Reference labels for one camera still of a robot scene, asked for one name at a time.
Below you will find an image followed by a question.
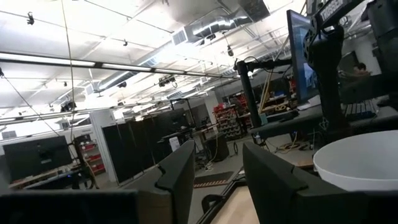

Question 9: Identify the silver ventilation duct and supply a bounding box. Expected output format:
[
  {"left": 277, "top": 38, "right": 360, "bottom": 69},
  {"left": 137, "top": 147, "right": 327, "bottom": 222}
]
[{"left": 93, "top": 0, "right": 271, "bottom": 93}]

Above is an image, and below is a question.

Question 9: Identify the red bin shelf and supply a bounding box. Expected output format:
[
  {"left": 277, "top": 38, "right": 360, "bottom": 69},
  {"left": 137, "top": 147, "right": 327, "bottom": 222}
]
[
  {"left": 79, "top": 141, "right": 106, "bottom": 175},
  {"left": 213, "top": 104, "right": 246, "bottom": 141}
]

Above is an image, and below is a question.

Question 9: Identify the black cabinet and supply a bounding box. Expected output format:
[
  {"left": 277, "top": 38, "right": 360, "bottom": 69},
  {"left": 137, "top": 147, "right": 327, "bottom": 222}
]
[{"left": 205, "top": 133, "right": 230, "bottom": 162}]

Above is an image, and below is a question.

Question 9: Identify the black monitor pole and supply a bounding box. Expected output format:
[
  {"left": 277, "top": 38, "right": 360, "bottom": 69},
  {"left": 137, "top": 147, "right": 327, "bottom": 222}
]
[{"left": 233, "top": 58, "right": 293, "bottom": 129}]

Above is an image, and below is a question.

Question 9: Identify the dark gray desk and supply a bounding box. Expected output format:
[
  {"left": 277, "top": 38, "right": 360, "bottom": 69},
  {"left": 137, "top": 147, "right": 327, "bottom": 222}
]
[{"left": 248, "top": 102, "right": 398, "bottom": 141}]

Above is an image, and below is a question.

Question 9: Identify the overhead light bar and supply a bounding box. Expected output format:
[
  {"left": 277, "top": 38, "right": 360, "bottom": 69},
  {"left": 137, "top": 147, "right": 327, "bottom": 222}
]
[{"left": 0, "top": 51, "right": 240, "bottom": 80}]

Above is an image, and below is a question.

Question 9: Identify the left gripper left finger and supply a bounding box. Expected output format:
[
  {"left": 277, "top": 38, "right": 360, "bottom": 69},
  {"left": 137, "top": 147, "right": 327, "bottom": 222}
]
[{"left": 155, "top": 139, "right": 196, "bottom": 224}]

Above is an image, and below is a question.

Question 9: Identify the black floor mat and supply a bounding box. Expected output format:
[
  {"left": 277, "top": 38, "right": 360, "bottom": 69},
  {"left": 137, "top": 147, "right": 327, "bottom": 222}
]
[{"left": 193, "top": 170, "right": 234, "bottom": 189}]

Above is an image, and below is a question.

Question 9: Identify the black wall screen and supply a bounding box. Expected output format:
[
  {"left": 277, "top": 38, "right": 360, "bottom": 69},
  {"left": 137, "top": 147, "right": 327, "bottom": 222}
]
[{"left": 2, "top": 135, "right": 73, "bottom": 184}]

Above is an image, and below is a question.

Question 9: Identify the black computer monitor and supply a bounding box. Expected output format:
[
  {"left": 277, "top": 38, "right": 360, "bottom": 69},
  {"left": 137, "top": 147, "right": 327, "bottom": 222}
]
[{"left": 285, "top": 9, "right": 321, "bottom": 105}]

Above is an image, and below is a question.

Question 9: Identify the white bowl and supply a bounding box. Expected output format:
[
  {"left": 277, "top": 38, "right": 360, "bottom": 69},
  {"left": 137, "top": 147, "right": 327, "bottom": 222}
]
[{"left": 313, "top": 129, "right": 398, "bottom": 192}]

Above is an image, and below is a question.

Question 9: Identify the black keyboard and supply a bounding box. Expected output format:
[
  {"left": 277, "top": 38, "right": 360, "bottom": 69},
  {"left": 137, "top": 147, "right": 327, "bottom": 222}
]
[{"left": 341, "top": 98, "right": 379, "bottom": 122}]

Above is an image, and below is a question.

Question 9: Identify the black aluminium table frame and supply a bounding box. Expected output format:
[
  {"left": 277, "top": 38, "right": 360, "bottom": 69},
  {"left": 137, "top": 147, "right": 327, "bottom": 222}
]
[{"left": 195, "top": 174, "right": 249, "bottom": 224}]

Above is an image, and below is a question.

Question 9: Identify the person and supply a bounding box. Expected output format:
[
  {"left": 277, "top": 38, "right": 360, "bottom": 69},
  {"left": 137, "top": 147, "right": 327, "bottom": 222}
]
[{"left": 353, "top": 62, "right": 374, "bottom": 78}]

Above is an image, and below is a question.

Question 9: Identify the black partition wall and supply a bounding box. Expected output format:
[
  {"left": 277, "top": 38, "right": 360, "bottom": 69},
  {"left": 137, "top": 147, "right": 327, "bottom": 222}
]
[{"left": 102, "top": 108, "right": 190, "bottom": 184}]

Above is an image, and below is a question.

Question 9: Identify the black overhead camera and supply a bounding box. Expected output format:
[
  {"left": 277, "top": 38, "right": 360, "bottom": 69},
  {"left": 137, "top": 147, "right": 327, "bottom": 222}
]
[{"left": 158, "top": 75, "right": 178, "bottom": 88}]

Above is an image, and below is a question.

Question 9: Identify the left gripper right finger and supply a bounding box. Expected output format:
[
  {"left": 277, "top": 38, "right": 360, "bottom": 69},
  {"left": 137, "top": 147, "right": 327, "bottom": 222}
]
[{"left": 242, "top": 142, "right": 309, "bottom": 224}]

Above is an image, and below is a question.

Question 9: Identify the yellow extension cord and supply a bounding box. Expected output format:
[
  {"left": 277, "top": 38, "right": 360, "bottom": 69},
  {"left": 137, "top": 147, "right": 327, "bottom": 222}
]
[{"left": 273, "top": 139, "right": 313, "bottom": 154}]

